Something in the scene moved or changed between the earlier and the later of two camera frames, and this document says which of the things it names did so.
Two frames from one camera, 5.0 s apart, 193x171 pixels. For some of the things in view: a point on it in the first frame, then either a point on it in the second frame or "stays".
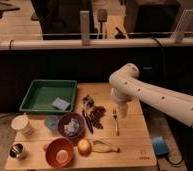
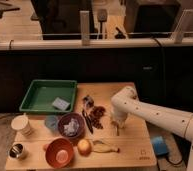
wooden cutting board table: [93, 137] stays
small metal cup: [16, 150] stays
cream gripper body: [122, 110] -> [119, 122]
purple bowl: [71, 125] stays
